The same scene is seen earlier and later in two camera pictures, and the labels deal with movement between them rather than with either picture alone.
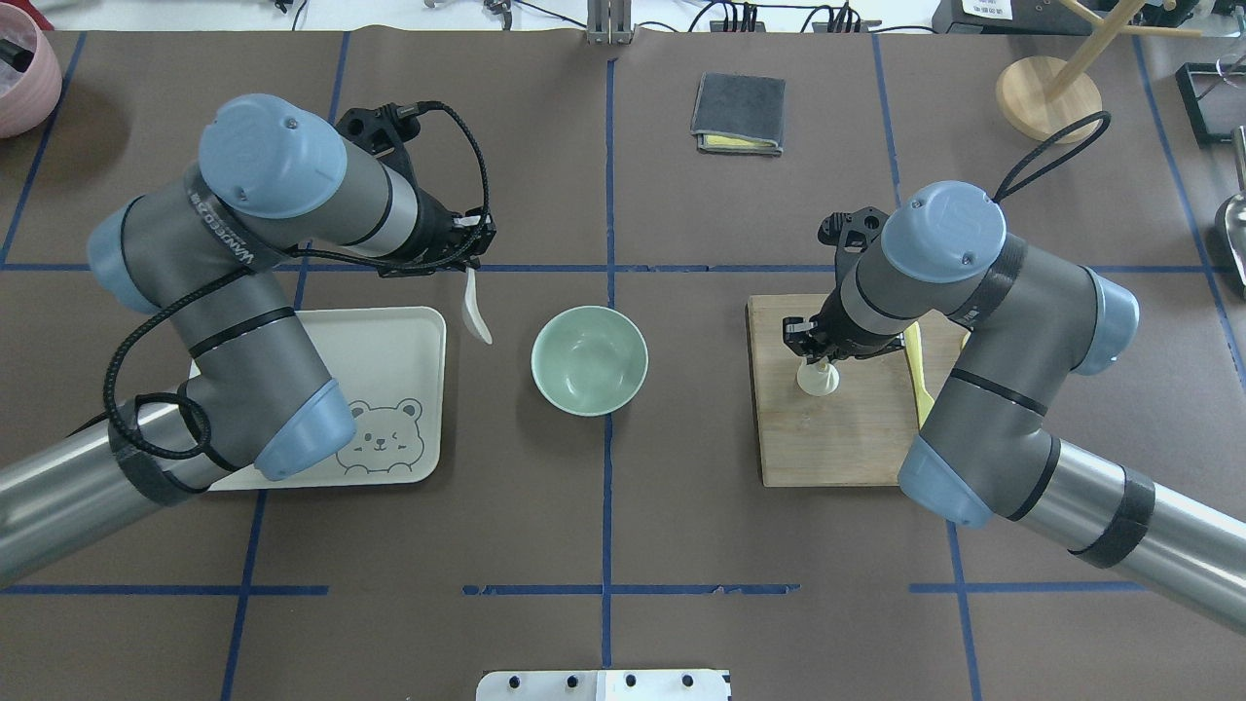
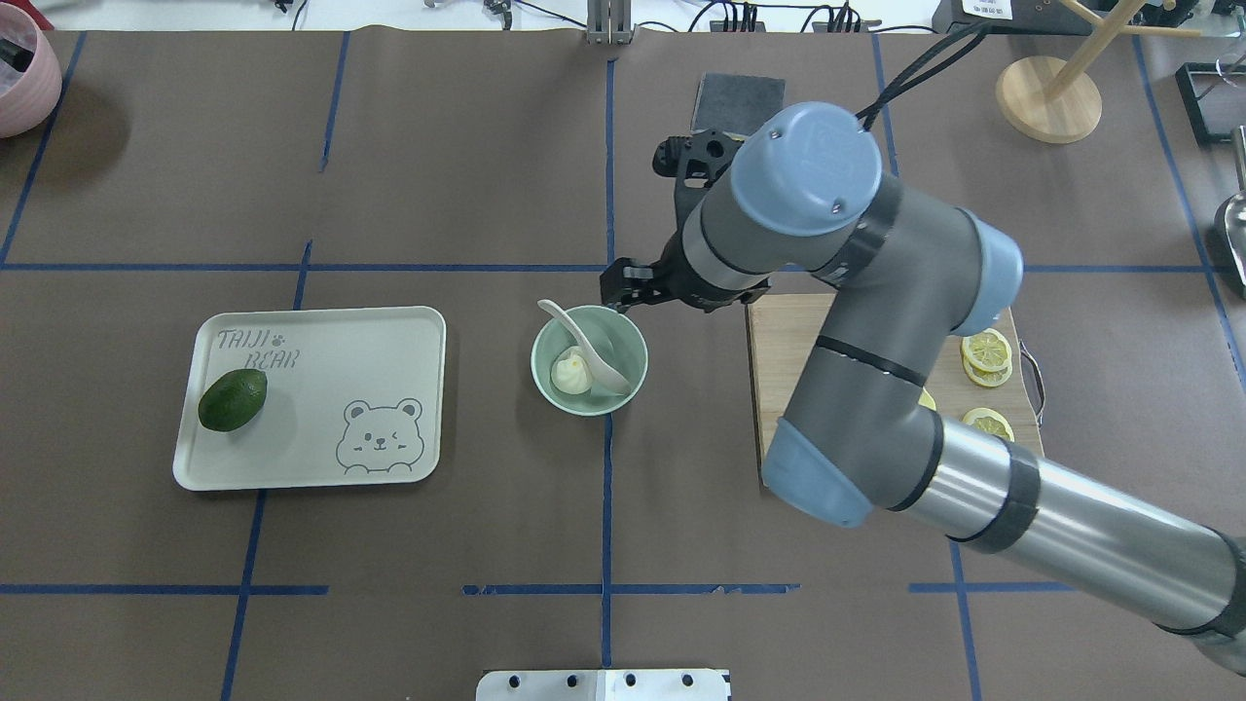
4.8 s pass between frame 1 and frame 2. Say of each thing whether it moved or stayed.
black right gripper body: moved
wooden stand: stayed
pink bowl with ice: stayed
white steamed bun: moved
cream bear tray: stayed
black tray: stayed
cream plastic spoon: moved
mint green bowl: stayed
